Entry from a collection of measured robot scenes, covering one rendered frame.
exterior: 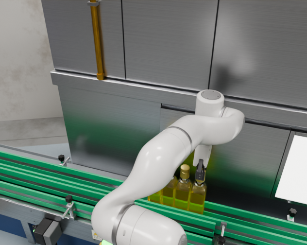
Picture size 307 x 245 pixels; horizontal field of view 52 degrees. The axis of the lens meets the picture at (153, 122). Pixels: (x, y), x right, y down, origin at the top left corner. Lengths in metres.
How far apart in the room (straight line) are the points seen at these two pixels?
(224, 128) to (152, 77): 0.41
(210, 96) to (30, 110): 3.21
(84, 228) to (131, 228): 0.74
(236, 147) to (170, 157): 0.58
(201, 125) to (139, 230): 0.33
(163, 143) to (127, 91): 0.56
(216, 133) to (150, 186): 0.30
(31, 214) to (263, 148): 1.02
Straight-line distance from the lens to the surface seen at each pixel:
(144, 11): 1.11
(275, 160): 1.26
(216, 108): 0.97
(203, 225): 1.29
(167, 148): 0.69
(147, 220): 0.70
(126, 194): 0.69
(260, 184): 1.35
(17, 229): 1.78
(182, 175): 1.19
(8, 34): 3.63
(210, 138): 0.89
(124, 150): 1.44
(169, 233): 0.69
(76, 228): 1.45
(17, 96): 3.94
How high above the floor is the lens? 2.13
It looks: 35 degrees down
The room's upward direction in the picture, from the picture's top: straight up
